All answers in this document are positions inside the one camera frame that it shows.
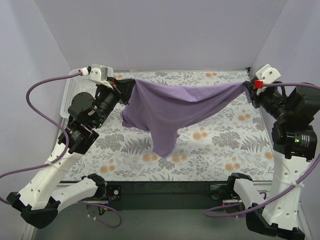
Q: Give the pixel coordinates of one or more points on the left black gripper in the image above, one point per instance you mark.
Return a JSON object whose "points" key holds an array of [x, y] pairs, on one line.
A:
{"points": [[121, 90]]}

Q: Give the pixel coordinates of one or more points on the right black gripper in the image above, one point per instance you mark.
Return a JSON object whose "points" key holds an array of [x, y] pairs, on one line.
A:
{"points": [[253, 92]]}

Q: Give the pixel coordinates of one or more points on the purple t shirt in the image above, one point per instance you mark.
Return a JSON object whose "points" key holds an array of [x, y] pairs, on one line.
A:
{"points": [[164, 109]]}

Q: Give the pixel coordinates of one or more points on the white plastic basket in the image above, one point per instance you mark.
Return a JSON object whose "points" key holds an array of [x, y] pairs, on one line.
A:
{"points": [[74, 86]]}

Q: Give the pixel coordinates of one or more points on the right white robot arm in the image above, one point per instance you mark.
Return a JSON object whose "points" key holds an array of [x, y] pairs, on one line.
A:
{"points": [[294, 147]]}

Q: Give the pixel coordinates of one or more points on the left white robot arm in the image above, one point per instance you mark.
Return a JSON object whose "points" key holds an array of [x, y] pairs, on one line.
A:
{"points": [[39, 202]]}

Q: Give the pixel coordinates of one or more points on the floral table cloth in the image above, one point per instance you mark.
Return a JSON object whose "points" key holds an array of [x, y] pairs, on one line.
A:
{"points": [[235, 140]]}

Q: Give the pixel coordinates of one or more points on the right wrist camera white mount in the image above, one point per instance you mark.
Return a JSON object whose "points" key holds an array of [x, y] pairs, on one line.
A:
{"points": [[266, 75]]}

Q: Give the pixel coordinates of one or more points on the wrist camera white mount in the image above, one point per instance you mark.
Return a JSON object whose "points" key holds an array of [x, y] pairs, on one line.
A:
{"points": [[98, 74], [266, 75]]}

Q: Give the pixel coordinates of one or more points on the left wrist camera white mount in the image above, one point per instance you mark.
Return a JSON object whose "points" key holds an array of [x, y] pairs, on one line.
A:
{"points": [[98, 74]]}

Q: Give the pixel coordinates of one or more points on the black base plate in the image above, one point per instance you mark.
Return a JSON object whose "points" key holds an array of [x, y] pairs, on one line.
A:
{"points": [[166, 195]]}

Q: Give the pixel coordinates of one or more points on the aluminium frame rail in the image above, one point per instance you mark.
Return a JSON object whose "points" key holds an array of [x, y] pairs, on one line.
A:
{"points": [[178, 210]]}

